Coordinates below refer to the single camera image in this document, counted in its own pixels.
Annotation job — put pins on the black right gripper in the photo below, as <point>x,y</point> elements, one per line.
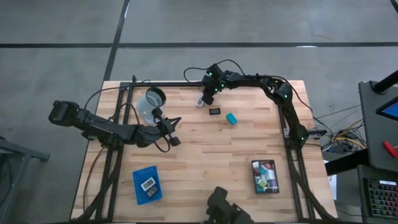
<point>213,82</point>

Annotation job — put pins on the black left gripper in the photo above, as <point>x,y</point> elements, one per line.
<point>164,129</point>

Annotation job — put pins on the white digital thermometer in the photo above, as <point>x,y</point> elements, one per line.
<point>199,103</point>
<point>148,183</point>

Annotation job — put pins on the teal rectangular case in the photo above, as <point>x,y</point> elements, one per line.
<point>231,118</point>

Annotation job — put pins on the red white USB charger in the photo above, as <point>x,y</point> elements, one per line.
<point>266,164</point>

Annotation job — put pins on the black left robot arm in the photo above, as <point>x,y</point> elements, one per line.
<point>102,126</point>

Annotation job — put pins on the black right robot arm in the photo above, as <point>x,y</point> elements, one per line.
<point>289,118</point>

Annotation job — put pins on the black digital thermometer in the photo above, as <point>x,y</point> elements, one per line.
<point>214,111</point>

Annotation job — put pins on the blue plastic basket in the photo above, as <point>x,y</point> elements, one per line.
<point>138,193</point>

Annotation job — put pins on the black bulky device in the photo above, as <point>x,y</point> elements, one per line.
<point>224,208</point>

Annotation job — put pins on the black plastic basket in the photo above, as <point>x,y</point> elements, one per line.
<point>276,186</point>

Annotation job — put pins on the grey metal stand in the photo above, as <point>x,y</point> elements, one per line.
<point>21,151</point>

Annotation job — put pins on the white paper sheet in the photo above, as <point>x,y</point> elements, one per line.
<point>333,185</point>

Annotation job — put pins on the grey equipment cart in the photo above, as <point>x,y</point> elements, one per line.
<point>373,140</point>

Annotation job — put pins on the black pole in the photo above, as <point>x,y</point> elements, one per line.
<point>385,83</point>

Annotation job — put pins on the monitor with blue screen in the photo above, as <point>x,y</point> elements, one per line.
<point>391,112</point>

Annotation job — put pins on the keyboard with lit keys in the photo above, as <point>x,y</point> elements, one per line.
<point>382,199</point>

